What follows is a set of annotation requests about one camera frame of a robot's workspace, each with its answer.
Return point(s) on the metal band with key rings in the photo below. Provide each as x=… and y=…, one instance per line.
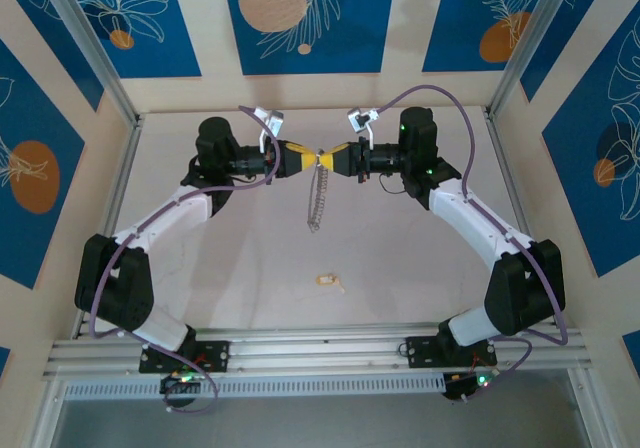
x=317, y=203

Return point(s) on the yellow key tag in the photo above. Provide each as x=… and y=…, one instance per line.
x=325, y=280

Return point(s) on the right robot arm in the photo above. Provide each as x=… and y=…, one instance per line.
x=475, y=223

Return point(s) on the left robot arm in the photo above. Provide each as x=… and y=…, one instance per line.
x=165, y=218

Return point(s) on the controller board with green light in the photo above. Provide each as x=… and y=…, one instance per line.
x=467, y=385
x=180, y=382

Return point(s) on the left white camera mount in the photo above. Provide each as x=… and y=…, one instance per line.
x=262, y=142

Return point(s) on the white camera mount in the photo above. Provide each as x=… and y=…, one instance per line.
x=262, y=142
x=371, y=140

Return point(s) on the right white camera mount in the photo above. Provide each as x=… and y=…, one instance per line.
x=371, y=140

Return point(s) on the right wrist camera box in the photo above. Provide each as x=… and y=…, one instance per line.
x=359, y=119

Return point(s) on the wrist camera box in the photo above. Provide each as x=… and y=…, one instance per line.
x=359, y=119
x=272, y=119

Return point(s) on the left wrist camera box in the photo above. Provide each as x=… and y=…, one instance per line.
x=272, y=119

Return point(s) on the aluminium table edge rail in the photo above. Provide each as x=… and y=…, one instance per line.
x=505, y=168
x=122, y=193

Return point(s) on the aluminium frame post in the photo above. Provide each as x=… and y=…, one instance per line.
x=530, y=43
x=90, y=43

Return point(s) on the aluminium mounting rail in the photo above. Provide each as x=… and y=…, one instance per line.
x=320, y=350

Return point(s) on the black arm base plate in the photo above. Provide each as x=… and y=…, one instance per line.
x=425, y=352
x=215, y=355

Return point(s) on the aluminium frame leg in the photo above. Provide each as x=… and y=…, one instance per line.
x=592, y=408
x=47, y=413

